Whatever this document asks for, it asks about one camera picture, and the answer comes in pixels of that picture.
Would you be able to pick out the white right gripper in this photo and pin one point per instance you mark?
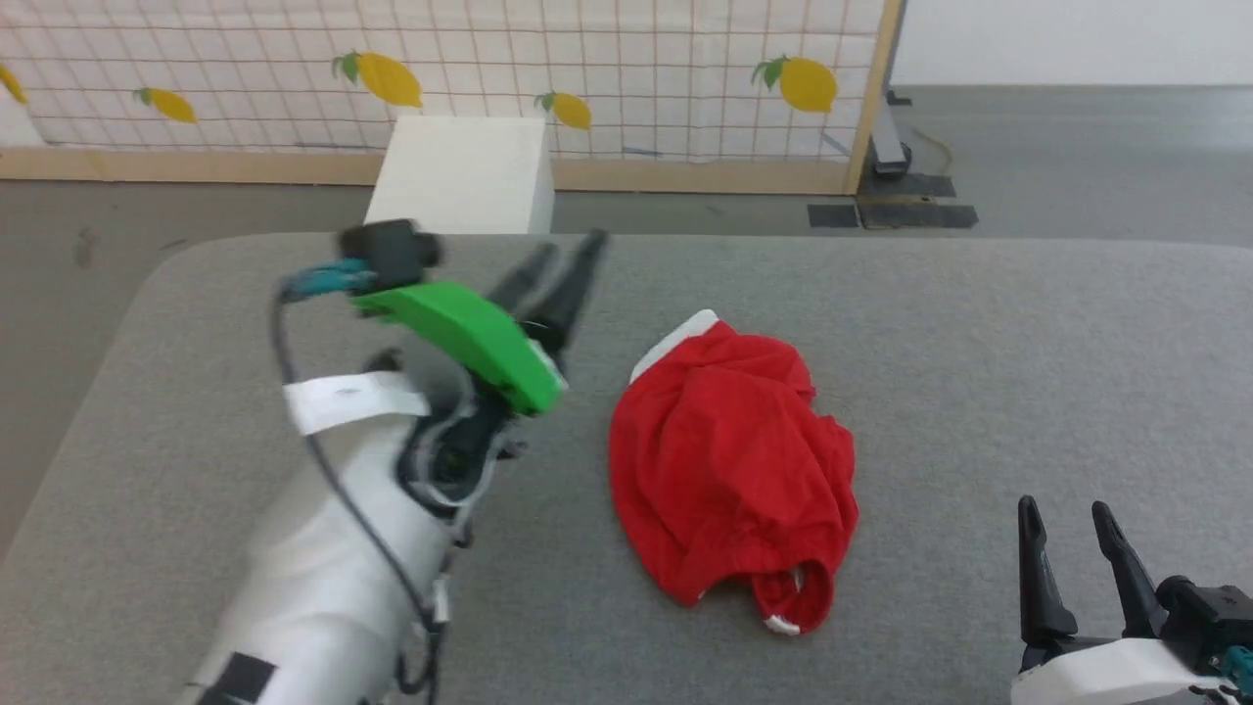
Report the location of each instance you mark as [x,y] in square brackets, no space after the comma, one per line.
[1096,676]

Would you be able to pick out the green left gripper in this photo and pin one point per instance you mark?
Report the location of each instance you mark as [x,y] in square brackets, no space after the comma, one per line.
[470,338]

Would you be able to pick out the red garment with white trim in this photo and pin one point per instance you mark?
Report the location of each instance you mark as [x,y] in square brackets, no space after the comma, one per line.
[729,460]

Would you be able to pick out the white rectangular block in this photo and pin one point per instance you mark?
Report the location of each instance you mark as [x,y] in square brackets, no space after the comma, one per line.
[460,176]

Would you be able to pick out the lemon print partition screen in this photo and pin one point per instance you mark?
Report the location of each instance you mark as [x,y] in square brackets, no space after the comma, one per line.
[636,59]

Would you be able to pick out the small black floor tape patch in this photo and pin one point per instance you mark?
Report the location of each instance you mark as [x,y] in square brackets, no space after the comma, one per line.
[833,215]

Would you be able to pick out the grey metal stand foot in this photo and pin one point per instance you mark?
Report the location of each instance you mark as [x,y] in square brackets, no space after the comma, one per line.
[889,142]

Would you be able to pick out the dark floor mat patch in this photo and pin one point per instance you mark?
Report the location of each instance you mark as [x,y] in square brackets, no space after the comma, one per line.
[910,186]

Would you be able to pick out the long black floor tape patch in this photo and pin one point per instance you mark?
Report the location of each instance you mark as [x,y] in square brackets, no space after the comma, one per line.
[920,215]

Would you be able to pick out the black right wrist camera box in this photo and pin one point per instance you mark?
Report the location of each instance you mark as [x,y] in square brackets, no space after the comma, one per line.
[1209,617]

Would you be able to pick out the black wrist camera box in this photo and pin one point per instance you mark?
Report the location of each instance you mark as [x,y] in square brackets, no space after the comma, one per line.
[1209,617]
[392,250]

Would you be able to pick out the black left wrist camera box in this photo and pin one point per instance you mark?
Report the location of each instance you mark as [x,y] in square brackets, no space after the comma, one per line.
[392,250]

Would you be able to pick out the teal right camera plug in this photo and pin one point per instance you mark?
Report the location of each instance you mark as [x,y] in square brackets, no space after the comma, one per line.
[1238,666]

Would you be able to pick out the teal camera plug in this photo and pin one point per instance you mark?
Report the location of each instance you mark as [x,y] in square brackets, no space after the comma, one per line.
[328,279]
[1238,666]

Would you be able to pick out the teal left camera plug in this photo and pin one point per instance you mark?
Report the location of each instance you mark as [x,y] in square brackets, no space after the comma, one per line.
[328,279]

